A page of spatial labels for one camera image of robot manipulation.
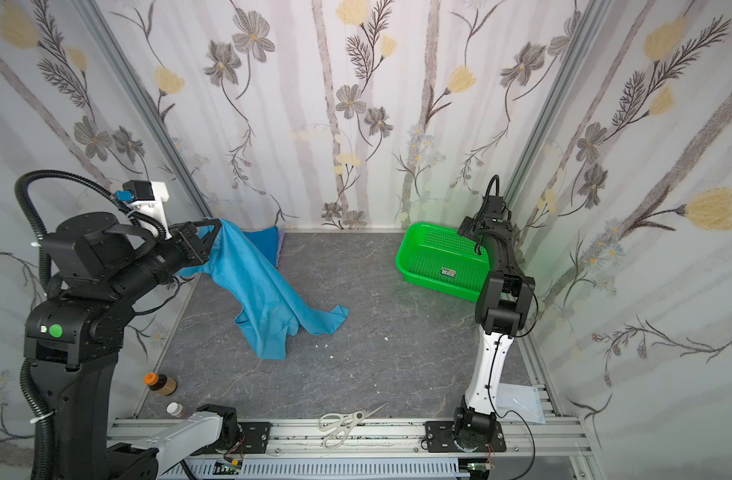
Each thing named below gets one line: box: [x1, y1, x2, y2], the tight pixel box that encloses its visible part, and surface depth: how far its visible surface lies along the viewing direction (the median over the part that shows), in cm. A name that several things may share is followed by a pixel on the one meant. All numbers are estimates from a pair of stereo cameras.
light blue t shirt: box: [177, 218, 350, 361], surface depth 65 cm
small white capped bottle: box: [166, 402, 186, 418], surface depth 77 cm
